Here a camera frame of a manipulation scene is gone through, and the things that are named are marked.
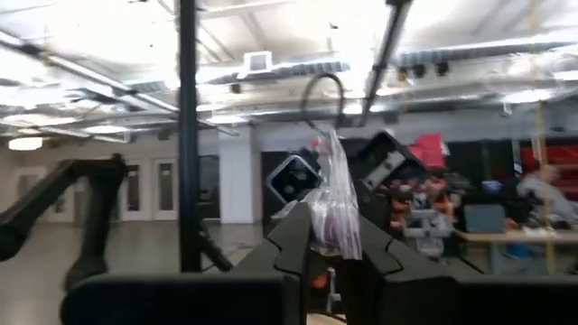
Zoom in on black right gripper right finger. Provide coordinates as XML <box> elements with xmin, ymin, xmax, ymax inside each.
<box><xmin>340</xmin><ymin>215</ymin><xmax>578</xmax><ymax>325</ymax></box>

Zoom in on red storage bins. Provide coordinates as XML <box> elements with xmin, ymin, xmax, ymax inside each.
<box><xmin>408</xmin><ymin>133</ymin><xmax>448</xmax><ymax>171</ymax></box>

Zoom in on rack with red bins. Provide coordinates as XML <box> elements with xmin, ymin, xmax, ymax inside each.
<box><xmin>518</xmin><ymin>144</ymin><xmax>578</xmax><ymax>186</ymax></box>

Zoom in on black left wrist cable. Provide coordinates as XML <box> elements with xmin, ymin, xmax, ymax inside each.
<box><xmin>300</xmin><ymin>72</ymin><xmax>347</xmax><ymax>132</ymax></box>

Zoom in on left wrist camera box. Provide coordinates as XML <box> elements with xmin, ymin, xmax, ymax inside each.
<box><xmin>265</xmin><ymin>154</ymin><xmax>322</xmax><ymax>208</ymax></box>

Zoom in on grey laptop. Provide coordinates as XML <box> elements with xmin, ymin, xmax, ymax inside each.
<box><xmin>462</xmin><ymin>203</ymin><xmax>507</xmax><ymax>235</ymax></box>

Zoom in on purple toothbrush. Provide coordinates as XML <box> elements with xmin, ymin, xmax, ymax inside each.
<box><xmin>270</xmin><ymin>128</ymin><xmax>365</xmax><ymax>262</ymax></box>

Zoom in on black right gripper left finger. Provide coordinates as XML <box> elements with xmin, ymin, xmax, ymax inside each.
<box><xmin>60</xmin><ymin>201</ymin><xmax>313</xmax><ymax>325</ymax></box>

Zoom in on wooden desk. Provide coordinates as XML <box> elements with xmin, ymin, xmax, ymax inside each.
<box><xmin>455</xmin><ymin>228</ymin><xmax>578</xmax><ymax>247</ymax></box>

